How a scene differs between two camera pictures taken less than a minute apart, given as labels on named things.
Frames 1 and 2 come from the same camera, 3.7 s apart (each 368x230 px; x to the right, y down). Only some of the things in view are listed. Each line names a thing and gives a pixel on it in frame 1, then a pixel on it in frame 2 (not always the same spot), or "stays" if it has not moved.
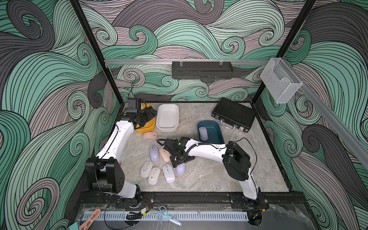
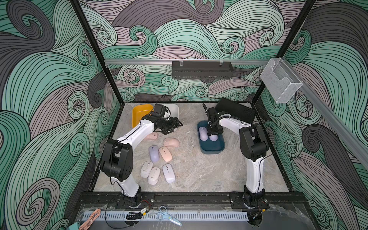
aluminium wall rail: (114, 61) stays
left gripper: (150, 114) to (173, 126)
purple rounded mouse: (203, 133) stays
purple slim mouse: (154, 153) stays
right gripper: (174, 162) to (218, 132)
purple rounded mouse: (180, 169) to (213, 137)
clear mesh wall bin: (281, 80) stays
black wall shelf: (202, 70) stays
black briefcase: (236, 114) stays
